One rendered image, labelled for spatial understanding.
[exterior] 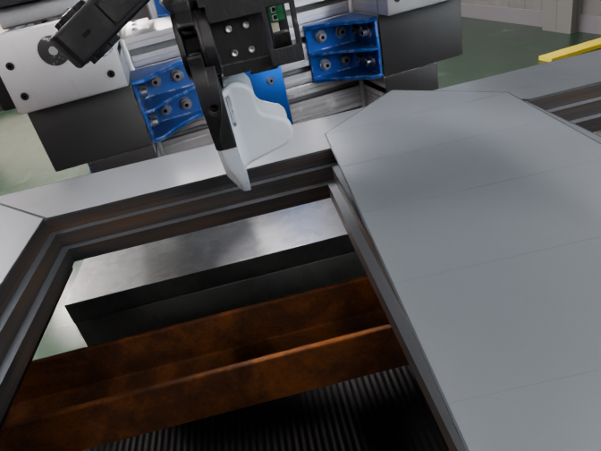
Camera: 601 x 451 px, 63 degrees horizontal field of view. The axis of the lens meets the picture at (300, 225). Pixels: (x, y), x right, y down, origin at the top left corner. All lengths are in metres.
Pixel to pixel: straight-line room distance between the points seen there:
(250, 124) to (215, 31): 0.07
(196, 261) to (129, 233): 0.23
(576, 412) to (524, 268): 0.09
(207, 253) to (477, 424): 0.53
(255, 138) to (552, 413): 0.27
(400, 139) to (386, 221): 0.13
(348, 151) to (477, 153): 0.11
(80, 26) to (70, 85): 0.32
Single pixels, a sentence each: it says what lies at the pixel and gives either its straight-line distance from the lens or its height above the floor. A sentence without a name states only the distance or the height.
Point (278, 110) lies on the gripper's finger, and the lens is 0.42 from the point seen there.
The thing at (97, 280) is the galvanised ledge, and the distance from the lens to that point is 0.73.
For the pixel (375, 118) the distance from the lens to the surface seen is 0.50.
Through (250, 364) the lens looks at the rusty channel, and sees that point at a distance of 0.44.
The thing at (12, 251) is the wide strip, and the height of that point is 0.86.
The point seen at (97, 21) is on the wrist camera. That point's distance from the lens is 0.37.
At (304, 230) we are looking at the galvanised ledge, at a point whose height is 0.68.
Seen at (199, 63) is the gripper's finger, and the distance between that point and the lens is 0.35.
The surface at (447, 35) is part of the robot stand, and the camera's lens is 0.84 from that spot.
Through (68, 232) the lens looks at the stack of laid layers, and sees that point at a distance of 0.48.
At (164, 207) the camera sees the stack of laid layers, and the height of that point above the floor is 0.84.
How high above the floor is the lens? 1.02
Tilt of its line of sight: 30 degrees down
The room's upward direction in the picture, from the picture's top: 13 degrees counter-clockwise
